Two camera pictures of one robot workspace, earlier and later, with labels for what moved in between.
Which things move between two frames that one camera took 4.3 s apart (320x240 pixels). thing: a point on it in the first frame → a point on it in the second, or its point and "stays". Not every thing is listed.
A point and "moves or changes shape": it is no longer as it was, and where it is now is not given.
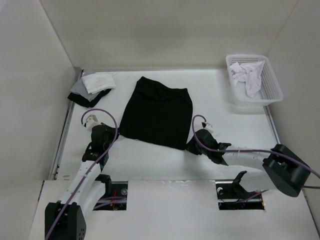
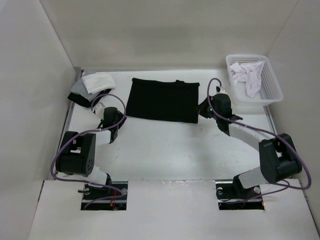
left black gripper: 112,131 → 121,121
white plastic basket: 270,91 stays
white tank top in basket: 249,73 stays
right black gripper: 190,147 → 202,108
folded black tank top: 82,100 stays
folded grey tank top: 79,88 stays
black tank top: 158,114 moves or changes shape
